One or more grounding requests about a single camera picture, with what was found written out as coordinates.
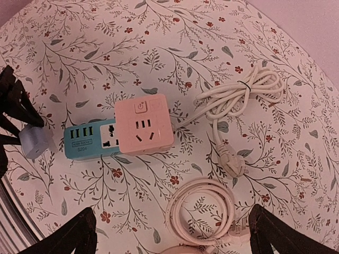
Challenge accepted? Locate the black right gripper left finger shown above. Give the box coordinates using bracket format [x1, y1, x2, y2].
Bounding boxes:
[20, 207, 97, 254]

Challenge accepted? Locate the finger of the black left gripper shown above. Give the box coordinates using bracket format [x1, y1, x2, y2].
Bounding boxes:
[1, 65, 44, 127]
[0, 132, 22, 178]

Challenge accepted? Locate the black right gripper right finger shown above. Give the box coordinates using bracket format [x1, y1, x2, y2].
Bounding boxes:
[248, 204, 336, 254]

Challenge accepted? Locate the light blue usb charger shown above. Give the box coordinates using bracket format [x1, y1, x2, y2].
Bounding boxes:
[19, 124, 57, 160]

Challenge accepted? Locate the pink round power socket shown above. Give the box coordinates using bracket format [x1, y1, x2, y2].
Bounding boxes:
[160, 246, 214, 254]

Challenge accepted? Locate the teal power strip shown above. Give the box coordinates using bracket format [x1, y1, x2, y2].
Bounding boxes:
[64, 119, 120, 160]

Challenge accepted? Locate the pink cube socket adapter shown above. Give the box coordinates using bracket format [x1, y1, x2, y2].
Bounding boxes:
[115, 94, 174, 156]

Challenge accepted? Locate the floral patterned table mat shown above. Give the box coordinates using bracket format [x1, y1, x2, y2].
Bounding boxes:
[1, 1, 338, 253]

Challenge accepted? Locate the pink coiled socket cable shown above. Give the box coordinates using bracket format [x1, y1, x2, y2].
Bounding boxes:
[164, 177, 251, 252]

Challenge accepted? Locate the white coiled strip cable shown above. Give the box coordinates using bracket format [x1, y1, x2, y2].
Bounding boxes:
[174, 65, 286, 177]

